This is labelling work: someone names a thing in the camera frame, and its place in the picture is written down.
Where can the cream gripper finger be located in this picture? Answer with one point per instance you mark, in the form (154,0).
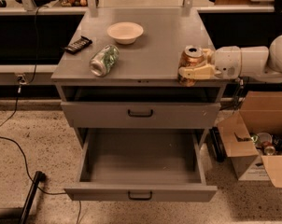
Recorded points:
(207,71)
(209,56)

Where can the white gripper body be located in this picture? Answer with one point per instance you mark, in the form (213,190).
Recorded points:
(226,62)

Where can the orange soda can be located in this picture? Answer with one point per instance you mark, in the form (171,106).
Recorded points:
(191,57)

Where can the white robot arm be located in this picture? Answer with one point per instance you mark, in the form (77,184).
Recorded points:
(260,63)

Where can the grey drawer cabinet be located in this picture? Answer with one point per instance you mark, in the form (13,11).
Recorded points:
(146,71)

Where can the green soda can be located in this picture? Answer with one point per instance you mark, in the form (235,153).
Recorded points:
(103,61)

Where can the open lower grey drawer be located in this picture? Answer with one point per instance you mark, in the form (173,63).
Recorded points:
(145,165)

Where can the closed upper grey drawer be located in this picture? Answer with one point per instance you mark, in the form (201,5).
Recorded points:
(140,115)

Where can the cardboard box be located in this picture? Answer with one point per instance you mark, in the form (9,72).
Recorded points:
(261,112)

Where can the white bowl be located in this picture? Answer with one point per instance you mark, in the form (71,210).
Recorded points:
(125,33)

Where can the cans in cardboard box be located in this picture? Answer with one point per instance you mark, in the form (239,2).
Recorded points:
(268,144)

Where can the black snack bar packet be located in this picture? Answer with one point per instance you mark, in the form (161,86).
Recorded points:
(78,45)

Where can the black metal stand leg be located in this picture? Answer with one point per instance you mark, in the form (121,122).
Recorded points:
(39,177)

